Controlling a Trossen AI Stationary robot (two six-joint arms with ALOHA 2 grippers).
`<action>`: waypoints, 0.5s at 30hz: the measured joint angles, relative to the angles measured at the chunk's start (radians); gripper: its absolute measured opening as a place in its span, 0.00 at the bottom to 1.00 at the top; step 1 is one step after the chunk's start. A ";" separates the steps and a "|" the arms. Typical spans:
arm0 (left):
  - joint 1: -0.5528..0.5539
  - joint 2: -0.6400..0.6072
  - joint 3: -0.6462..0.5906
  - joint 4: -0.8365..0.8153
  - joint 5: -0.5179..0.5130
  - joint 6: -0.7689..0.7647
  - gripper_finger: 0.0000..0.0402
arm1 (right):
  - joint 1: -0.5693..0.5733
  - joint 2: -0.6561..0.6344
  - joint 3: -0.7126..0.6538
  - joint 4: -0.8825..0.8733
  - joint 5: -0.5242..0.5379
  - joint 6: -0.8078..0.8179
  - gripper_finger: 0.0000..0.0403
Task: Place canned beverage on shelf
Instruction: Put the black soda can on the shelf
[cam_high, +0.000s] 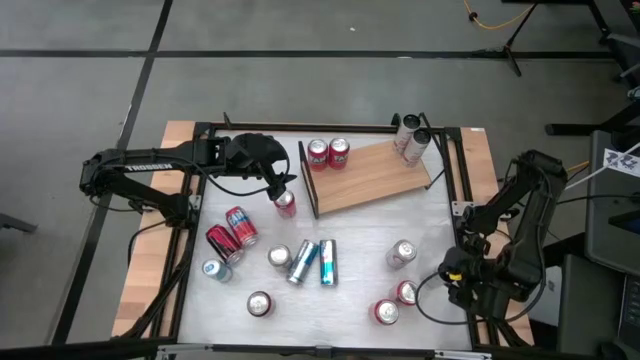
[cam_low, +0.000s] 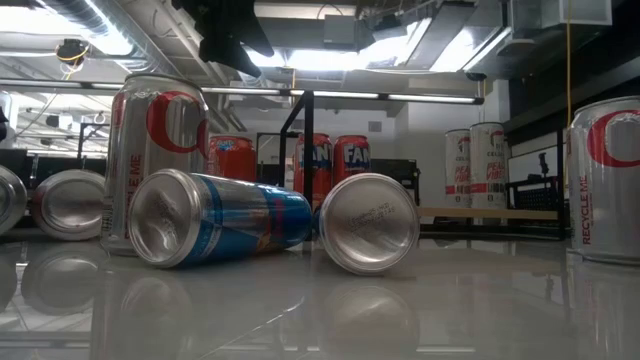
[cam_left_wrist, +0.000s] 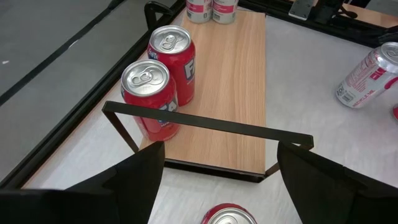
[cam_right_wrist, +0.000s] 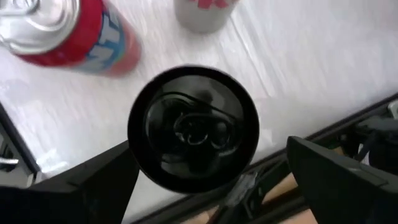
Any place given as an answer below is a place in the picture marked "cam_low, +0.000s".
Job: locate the black mesh cart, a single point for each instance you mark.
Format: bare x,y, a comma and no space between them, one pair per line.
535,197

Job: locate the dark red soda can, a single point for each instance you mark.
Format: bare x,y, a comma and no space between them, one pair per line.
10,200

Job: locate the black equipment box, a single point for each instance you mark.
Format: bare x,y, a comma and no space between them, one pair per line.
400,175

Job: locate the grey ceiling box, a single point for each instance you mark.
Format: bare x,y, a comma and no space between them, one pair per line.
340,30

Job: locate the wooden shelf with black frame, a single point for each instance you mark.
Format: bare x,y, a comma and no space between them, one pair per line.
490,213

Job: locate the silver Diet Coke can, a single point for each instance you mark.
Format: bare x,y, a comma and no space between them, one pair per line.
135,125
610,200

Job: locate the ceiling light panel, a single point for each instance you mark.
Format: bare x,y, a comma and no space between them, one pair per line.
325,60

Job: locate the small black stand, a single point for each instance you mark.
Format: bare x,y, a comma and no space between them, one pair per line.
543,162

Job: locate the white Celsius Peach Vibe can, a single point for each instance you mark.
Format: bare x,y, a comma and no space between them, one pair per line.
487,165
457,165

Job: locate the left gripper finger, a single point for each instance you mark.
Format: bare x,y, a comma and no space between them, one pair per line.
225,52
255,37

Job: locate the blue silver Red Bull can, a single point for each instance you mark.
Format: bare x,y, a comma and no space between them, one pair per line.
370,225
225,220

